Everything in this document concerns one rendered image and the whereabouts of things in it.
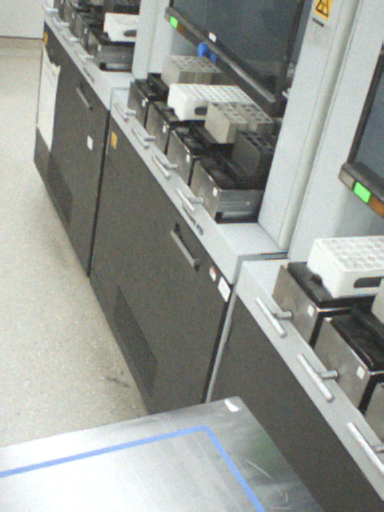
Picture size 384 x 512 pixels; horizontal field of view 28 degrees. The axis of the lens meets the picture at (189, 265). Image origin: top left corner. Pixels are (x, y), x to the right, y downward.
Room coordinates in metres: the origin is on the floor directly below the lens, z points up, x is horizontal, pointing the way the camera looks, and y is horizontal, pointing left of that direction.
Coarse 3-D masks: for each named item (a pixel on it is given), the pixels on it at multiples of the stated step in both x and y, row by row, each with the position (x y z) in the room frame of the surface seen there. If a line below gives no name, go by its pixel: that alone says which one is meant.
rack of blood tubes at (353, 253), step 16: (320, 240) 1.16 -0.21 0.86; (336, 240) 1.17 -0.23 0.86; (352, 240) 1.19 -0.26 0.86; (368, 240) 1.20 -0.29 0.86; (320, 256) 1.13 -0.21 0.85; (336, 256) 1.12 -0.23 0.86; (352, 256) 1.13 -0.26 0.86; (368, 256) 1.14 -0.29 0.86; (320, 272) 1.12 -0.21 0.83; (336, 272) 1.08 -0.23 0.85; (352, 272) 1.08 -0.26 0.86; (368, 272) 1.09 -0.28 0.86; (336, 288) 1.07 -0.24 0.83; (352, 288) 1.08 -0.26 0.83; (368, 288) 1.10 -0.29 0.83
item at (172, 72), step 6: (168, 60) 1.92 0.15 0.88; (174, 60) 1.92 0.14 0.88; (162, 66) 1.94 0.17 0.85; (168, 66) 1.91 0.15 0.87; (174, 66) 1.88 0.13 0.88; (180, 66) 1.88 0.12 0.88; (162, 72) 1.94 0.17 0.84; (168, 72) 1.90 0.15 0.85; (174, 72) 1.87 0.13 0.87; (180, 72) 1.85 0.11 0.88; (186, 72) 1.85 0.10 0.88; (162, 78) 1.93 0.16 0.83; (168, 78) 1.90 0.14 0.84; (174, 78) 1.87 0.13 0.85; (180, 78) 1.85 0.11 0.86; (168, 84) 1.89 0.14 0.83
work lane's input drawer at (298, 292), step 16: (288, 272) 1.14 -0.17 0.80; (304, 272) 1.13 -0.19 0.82; (288, 288) 1.12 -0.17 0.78; (304, 288) 1.09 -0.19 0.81; (320, 288) 1.09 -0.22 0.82; (256, 304) 1.11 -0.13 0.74; (288, 304) 1.11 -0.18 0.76; (304, 304) 1.07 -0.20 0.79; (320, 304) 1.05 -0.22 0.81; (336, 304) 1.06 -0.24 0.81; (352, 304) 1.08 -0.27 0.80; (272, 320) 1.06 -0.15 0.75; (304, 320) 1.06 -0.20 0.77; (320, 320) 1.04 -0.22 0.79; (304, 336) 1.05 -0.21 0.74
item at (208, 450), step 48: (96, 432) 0.66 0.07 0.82; (144, 432) 0.68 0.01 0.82; (192, 432) 0.69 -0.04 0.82; (240, 432) 0.71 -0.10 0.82; (0, 480) 0.57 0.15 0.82; (48, 480) 0.58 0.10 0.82; (96, 480) 0.59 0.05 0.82; (144, 480) 0.61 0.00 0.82; (192, 480) 0.62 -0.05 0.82; (240, 480) 0.63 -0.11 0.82; (288, 480) 0.65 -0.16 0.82
